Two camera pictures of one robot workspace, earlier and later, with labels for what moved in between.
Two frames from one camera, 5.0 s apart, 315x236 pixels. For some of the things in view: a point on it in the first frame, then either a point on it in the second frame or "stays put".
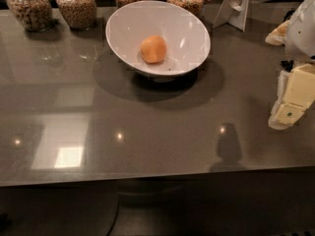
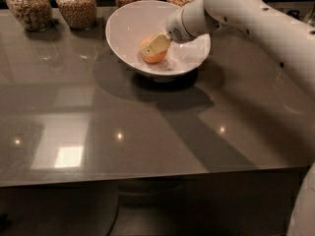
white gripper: [302, 33] to [174, 29]
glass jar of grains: [77, 5] stays put
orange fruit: [153, 48] stays put
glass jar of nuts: [32, 5] stays put
